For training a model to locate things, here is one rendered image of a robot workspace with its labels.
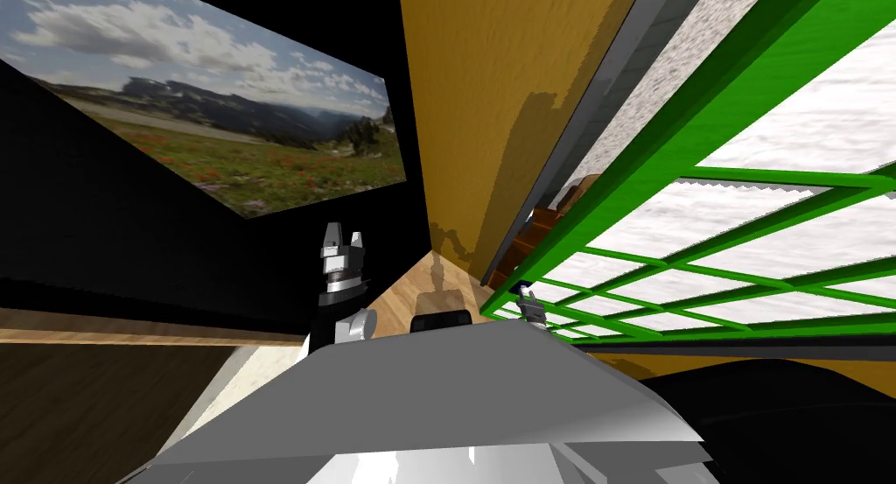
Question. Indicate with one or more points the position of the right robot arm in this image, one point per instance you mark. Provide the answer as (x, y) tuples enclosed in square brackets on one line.
[(777, 428)]

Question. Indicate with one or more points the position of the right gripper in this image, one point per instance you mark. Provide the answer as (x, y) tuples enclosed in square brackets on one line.
[(535, 313)]

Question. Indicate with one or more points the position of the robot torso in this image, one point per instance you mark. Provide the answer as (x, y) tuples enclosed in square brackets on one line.
[(448, 400)]

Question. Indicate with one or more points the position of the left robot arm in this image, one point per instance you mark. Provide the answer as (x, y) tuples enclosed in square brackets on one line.
[(334, 326)]

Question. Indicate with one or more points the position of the landscape picture on wall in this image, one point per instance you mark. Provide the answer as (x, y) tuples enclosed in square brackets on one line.
[(210, 85)]

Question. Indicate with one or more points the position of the green lattice glass door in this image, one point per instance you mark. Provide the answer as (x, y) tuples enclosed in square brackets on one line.
[(700, 120)]

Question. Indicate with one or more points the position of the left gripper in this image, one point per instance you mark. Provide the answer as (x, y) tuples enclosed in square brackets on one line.
[(342, 261)]

